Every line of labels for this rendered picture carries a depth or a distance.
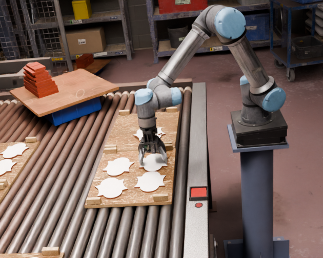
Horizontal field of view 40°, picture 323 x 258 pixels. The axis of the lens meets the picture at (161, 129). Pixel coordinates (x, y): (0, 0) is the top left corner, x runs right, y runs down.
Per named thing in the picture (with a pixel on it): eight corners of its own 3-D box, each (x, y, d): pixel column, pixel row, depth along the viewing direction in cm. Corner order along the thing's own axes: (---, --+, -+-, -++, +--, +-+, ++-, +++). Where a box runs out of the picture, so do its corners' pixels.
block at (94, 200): (102, 201, 175) (101, 196, 174) (101, 204, 173) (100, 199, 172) (87, 202, 175) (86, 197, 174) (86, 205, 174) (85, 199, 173)
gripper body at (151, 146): (141, 155, 186) (137, 130, 181) (143, 146, 194) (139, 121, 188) (159, 154, 185) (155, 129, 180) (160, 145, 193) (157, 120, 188)
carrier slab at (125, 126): (179, 113, 243) (179, 110, 242) (175, 150, 207) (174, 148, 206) (118, 116, 248) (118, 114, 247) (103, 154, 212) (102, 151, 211)
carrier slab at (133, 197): (176, 151, 207) (175, 148, 206) (172, 204, 171) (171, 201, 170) (103, 155, 211) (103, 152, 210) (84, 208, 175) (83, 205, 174)
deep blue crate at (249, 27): (266, 32, 636) (266, 6, 619) (270, 40, 600) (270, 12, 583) (231, 34, 643) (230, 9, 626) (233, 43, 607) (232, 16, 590)
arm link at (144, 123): (138, 112, 187) (157, 111, 186) (139, 122, 189) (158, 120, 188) (136, 120, 180) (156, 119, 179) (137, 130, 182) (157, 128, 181)
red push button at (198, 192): (206, 190, 177) (206, 187, 177) (206, 199, 172) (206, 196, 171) (191, 190, 178) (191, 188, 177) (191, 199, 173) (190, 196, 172)
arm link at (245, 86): (258, 92, 221) (256, 67, 215) (273, 101, 209) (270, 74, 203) (237, 99, 218) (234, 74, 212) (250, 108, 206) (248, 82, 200)
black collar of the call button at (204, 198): (208, 189, 178) (207, 185, 177) (208, 200, 171) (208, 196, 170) (189, 189, 179) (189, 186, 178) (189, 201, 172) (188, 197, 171)
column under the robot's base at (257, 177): (283, 237, 278) (285, 114, 238) (298, 283, 244) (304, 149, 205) (223, 241, 281) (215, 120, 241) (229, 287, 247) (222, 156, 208)
